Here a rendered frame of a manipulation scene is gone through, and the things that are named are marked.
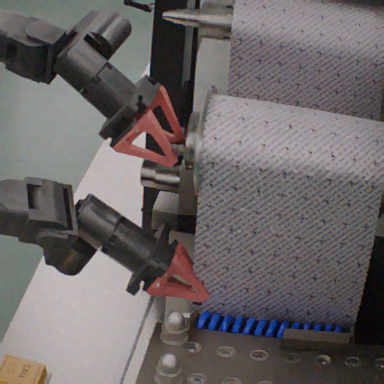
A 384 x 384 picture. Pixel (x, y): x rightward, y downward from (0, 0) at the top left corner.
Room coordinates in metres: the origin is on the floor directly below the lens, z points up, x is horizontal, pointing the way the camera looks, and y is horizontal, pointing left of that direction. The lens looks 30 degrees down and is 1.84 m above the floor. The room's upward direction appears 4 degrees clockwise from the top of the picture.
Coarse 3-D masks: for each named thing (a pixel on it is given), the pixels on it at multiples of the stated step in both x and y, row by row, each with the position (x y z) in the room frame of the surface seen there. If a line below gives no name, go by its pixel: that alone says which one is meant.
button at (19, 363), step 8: (8, 360) 1.05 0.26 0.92; (16, 360) 1.06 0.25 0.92; (24, 360) 1.06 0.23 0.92; (32, 360) 1.07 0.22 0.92; (0, 368) 1.03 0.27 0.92; (8, 368) 1.03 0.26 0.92; (16, 368) 1.04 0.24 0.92; (24, 368) 1.04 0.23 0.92; (32, 368) 1.05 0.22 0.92; (40, 368) 1.05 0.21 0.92; (0, 376) 1.01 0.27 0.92; (8, 376) 1.01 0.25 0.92; (16, 376) 1.02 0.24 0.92; (24, 376) 1.02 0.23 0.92; (32, 376) 1.03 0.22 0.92; (40, 376) 1.03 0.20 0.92
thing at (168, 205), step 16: (160, 176) 1.19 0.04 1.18; (176, 176) 1.19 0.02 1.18; (192, 176) 1.17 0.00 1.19; (160, 192) 1.22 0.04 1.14; (192, 192) 1.17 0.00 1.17; (160, 208) 1.18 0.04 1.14; (176, 208) 1.18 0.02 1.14; (192, 208) 1.17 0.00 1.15; (160, 224) 1.18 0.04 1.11; (176, 224) 1.18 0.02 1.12; (192, 224) 1.17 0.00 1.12; (192, 240) 1.18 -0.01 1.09; (192, 256) 1.18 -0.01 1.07; (176, 304) 1.18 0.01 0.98; (160, 320) 1.23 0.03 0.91
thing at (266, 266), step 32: (224, 224) 1.09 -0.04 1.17; (256, 224) 1.09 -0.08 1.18; (288, 224) 1.08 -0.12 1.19; (320, 224) 1.08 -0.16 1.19; (224, 256) 1.09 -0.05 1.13; (256, 256) 1.09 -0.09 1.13; (288, 256) 1.08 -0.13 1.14; (320, 256) 1.08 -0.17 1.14; (352, 256) 1.07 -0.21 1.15; (192, 288) 1.10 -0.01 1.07; (224, 288) 1.09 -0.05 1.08; (256, 288) 1.09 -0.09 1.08; (288, 288) 1.08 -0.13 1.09; (320, 288) 1.07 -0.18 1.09; (352, 288) 1.07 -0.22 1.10; (288, 320) 1.08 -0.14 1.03; (320, 320) 1.07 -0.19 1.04; (352, 320) 1.07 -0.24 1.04
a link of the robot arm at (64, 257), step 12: (72, 192) 1.12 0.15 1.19; (72, 204) 1.11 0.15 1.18; (72, 216) 1.09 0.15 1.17; (48, 228) 1.05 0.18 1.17; (60, 228) 1.06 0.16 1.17; (72, 228) 1.07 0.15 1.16; (36, 240) 1.05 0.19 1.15; (48, 240) 1.05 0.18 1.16; (60, 240) 1.05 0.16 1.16; (72, 240) 1.07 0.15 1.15; (48, 252) 1.11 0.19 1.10; (60, 252) 1.11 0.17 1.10; (72, 252) 1.11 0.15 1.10; (84, 252) 1.11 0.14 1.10; (96, 252) 1.12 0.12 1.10; (48, 264) 1.12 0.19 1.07; (60, 264) 1.12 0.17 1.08; (72, 264) 1.11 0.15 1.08; (84, 264) 1.12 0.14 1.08
